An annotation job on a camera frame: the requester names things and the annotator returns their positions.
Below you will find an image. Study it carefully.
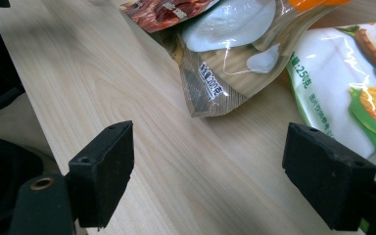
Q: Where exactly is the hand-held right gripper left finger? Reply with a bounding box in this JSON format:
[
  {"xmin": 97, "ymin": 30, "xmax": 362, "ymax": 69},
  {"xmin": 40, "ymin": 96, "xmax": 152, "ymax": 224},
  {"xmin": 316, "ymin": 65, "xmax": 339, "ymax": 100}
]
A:
[{"xmin": 68, "ymin": 120, "xmax": 135, "ymax": 229}]

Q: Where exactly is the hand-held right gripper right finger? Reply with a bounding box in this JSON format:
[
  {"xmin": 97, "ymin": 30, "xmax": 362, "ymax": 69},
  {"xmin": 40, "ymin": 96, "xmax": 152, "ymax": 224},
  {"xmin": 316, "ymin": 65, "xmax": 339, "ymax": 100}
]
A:
[{"xmin": 281, "ymin": 121, "xmax": 376, "ymax": 232}]

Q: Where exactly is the clear bag of white buns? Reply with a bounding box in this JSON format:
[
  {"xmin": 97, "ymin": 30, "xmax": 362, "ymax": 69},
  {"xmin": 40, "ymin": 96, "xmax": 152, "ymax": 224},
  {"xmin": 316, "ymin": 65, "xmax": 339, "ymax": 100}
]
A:
[{"xmin": 158, "ymin": 0, "xmax": 353, "ymax": 118}]

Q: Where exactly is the white green corn packet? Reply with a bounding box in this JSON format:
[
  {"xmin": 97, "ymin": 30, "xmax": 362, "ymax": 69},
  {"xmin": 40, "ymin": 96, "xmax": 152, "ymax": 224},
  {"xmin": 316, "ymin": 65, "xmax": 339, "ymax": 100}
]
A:
[{"xmin": 285, "ymin": 19, "xmax": 376, "ymax": 184}]

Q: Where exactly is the red brown snack packet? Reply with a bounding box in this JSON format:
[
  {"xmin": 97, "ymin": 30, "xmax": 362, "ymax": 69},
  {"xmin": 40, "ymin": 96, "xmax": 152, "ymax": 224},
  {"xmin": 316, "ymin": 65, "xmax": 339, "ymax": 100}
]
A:
[{"xmin": 120, "ymin": 0, "xmax": 220, "ymax": 34}]

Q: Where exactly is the orange packet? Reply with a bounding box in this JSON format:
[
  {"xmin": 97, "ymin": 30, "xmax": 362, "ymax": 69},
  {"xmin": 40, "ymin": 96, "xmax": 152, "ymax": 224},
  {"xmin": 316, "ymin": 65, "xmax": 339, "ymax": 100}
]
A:
[{"xmin": 287, "ymin": 0, "xmax": 353, "ymax": 13}]

